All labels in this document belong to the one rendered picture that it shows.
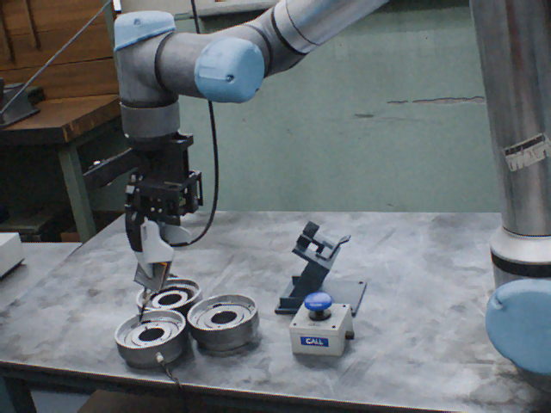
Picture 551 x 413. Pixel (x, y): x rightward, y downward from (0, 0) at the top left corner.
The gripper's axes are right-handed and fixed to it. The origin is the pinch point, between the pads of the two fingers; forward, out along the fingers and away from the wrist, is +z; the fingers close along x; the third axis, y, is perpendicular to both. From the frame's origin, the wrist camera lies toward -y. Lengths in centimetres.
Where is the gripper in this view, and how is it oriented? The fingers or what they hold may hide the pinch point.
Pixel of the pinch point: (151, 262)
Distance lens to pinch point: 102.3
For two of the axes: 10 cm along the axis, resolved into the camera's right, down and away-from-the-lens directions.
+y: 9.4, 1.4, -3.3
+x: 3.5, -4.0, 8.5
